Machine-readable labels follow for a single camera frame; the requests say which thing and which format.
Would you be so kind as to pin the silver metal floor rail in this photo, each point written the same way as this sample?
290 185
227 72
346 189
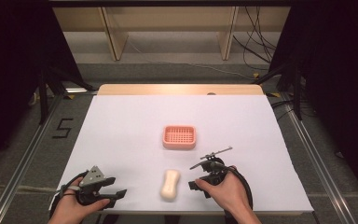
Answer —
24 155
317 161

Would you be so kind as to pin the pink soap dish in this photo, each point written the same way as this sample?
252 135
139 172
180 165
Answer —
179 137

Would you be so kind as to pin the person's right hand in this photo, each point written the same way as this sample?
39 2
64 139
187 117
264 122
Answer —
228 193

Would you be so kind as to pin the person's left hand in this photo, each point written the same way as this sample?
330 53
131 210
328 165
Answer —
71 209

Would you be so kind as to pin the white table cover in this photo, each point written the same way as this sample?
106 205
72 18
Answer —
136 130

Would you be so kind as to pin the black metal stand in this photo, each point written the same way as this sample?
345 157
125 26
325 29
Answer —
296 93
43 99

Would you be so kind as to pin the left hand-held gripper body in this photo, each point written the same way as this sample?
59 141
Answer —
92 179

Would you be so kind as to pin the light wooden table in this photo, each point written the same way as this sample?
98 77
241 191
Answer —
167 89

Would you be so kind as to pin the black curtain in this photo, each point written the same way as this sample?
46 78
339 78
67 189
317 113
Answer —
9 77
341 77

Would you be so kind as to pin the beige wooden shelf unit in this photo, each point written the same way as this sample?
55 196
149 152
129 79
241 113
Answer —
167 18

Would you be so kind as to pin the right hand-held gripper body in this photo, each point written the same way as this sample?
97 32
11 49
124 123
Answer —
213 174

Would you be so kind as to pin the cream soap bar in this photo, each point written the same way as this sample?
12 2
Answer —
170 184

